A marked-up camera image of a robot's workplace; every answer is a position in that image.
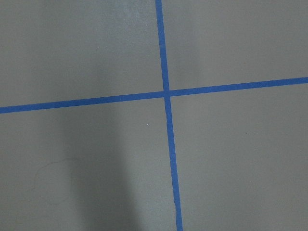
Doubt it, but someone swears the blue tape line crosswise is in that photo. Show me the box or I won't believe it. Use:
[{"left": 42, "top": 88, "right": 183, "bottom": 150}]
[{"left": 0, "top": 77, "right": 308, "bottom": 114}]

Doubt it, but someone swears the blue tape line lengthwise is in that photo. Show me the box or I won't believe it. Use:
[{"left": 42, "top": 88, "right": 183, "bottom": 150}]
[{"left": 155, "top": 0, "right": 183, "bottom": 231}]

